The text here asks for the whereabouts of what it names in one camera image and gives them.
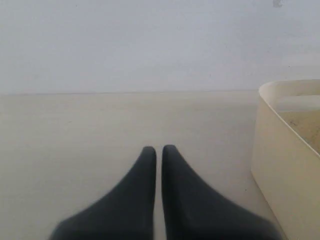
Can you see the large cream plastic bin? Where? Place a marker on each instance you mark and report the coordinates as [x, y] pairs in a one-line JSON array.
[[285, 167]]

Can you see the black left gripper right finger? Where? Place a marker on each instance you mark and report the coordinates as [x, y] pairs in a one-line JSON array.
[[195, 211]]

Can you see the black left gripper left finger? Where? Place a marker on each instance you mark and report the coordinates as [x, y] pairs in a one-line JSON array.
[[125, 213]]

